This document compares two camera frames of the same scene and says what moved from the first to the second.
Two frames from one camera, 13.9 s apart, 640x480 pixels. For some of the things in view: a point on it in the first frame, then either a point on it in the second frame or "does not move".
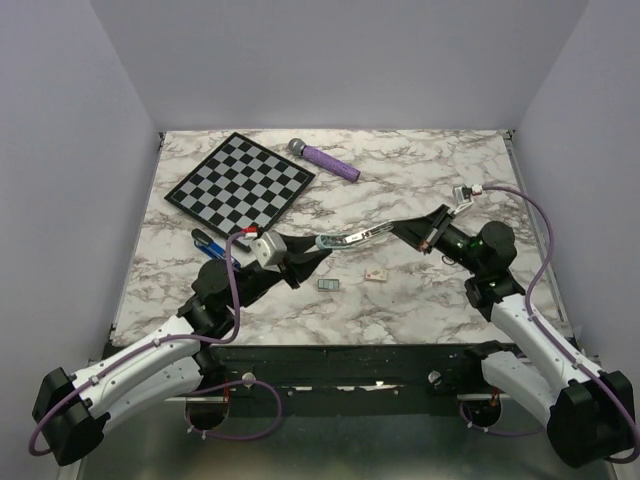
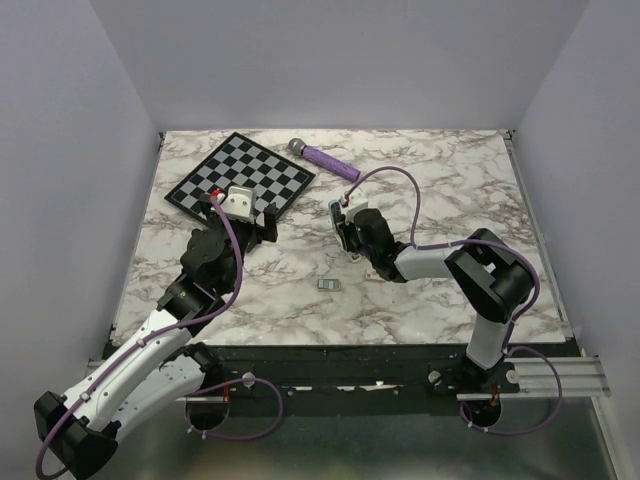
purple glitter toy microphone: [324, 160] does not move
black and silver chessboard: [240, 188] does not move
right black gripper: [417, 230] → [349, 218]
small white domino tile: [376, 274] does not move
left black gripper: [301, 265] → [258, 233]
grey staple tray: [328, 285] does not move
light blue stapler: [333, 241] → [336, 215]
